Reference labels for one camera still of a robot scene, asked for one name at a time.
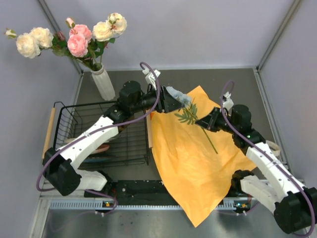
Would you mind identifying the mauve rose stem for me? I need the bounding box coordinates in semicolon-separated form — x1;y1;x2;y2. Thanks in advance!
51;32;102;71

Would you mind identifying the cream printed ribbon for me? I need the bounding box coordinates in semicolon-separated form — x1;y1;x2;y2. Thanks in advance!
266;140;281;157

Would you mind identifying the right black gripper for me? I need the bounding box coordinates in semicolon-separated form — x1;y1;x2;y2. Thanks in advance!
196;107;239;134

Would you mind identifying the blue flower stem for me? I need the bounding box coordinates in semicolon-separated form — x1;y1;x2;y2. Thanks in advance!
166;86;219;155

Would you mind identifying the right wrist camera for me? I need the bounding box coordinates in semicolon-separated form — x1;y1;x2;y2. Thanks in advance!
221;92;234;110

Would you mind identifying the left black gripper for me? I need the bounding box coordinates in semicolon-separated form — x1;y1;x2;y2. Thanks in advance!
131;85;185;114

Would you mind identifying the white ribbed ceramic vase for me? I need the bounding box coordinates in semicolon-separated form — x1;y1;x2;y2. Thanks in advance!
91;65;115;101

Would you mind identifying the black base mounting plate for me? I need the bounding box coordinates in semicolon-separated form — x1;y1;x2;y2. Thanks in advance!
84;179;236;205

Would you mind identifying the pink rimmed plate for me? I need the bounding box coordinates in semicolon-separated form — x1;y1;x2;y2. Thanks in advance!
96;144;110;153

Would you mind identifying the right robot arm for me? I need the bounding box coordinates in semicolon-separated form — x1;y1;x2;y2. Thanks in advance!
195;105;317;235

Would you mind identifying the grey cable duct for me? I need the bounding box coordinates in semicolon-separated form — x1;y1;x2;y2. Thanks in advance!
49;197;248;211

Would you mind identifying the orange paper flower bouquet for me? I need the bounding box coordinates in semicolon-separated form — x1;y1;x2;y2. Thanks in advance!
150;85;258;228

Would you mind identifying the pink rose stem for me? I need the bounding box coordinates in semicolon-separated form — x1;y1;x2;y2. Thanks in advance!
66;17;103;71

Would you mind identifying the cream rose stem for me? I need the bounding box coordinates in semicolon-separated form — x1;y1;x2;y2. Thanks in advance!
89;13;127;70
4;26;75;60

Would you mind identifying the black wire dish rack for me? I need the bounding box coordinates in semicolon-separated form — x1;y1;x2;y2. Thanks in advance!
43;101;150;170

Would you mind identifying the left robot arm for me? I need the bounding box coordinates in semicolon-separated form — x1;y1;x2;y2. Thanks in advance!
43;81;184;197

